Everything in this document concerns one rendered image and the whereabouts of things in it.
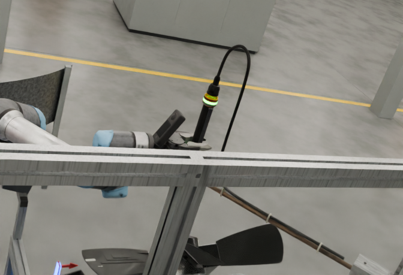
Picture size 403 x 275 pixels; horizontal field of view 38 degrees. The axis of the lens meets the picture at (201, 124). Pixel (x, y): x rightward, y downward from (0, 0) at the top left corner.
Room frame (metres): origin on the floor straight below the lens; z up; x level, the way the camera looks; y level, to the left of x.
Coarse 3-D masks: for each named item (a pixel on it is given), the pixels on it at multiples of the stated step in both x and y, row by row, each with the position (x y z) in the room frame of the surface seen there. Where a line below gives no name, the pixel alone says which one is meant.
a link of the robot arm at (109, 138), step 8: (96, 136) 1.46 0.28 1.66; (104, 136) 1.45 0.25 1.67; (112, 136) 1.46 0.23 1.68; (120, 136) 1.47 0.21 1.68; (128, 136) 1.49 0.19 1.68; (96, 144) 1.44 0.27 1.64; (104, 144) 1.43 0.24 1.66; (112, 144) 1.44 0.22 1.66; (120, 144) 1.45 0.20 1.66; (128, 144) 1.47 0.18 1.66
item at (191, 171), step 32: (0, 160) 0.62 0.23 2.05; (32, 160) 0.64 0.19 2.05; (64, 160) 0.66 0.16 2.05; (96, 160) 0.69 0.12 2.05; (128, 160) 0.71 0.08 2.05; (160, 160) 0.74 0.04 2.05; (192, 160) 0.77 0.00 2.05; (224, 160) 0.80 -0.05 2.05; (256, 160) 0.85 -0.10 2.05; (288, 160) 0.88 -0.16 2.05; (320, 160) 0.91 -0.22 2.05; (352, 160) 0.96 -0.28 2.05; (384, 160) 1.00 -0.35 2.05; (192, 192) 0.77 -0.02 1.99; (192, 224) 0.78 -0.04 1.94; (160, 256) 0.76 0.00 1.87
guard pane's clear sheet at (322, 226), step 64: (0, 192) 0.64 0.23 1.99; (64, 192) 0.68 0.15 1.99; (128, 192) 0.73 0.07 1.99; (256, 192) 0.85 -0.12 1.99; (320, 192) 0.92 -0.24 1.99; (384, 192) 1.00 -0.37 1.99; (0, 256) 0.64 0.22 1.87; (64, 256) 0.69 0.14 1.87; (128, 256) 0.75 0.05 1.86; (192, 256) 0.81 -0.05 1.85; (256, 256) 0.88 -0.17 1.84; (320, 256) 0.96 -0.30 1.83; (384, 256) 1.05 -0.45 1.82
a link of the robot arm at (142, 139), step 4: (136, 132) 1.52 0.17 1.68; (140, 132) 1.53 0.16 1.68; (144, 132) 1.53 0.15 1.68; (136, 136) 1.50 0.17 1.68; (140, 136) 1.51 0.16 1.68; (144, 136) 1.51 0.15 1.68; (136, 140) 1.49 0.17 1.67; (140, 140) 1.50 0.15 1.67; (144, 140) 1.50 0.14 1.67; (148, 140) 1.52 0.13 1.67; (136, 144) 1.48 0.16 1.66; (140, 144) 1.49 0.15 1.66; (144, 144) 1.50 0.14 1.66; (148, 144) 1.51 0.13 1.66; (136, 148) 1.48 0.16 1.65; (140, 148) 1.49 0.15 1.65; (144, 148) 1.49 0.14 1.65; (148, 148) 1.51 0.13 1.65
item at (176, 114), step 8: (176, 112) 1.58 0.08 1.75; (168, 120) 1.57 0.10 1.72; (176, 120) 1.55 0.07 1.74; (184, 120) 1.56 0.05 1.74; (160, 128) 1.57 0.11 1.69; (168, 128) 1.55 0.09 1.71; (176, 128) 1.55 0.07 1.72; (160, 136) 1.54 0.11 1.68; (168, 136) 1.54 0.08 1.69; (160, 144) 1.53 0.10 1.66
